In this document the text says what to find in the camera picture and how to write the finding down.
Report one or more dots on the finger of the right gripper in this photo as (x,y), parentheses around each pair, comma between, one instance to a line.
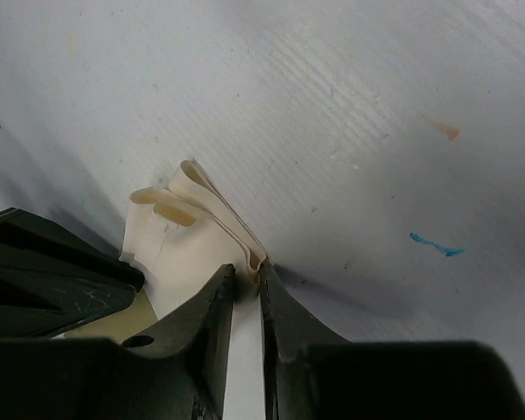
(52,281)

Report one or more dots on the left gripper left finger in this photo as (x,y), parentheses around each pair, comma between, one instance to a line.
(174,369)

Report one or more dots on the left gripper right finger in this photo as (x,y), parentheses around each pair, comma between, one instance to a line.
(311,372)

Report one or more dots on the khaki underwear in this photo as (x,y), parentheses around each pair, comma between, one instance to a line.
(178,236)

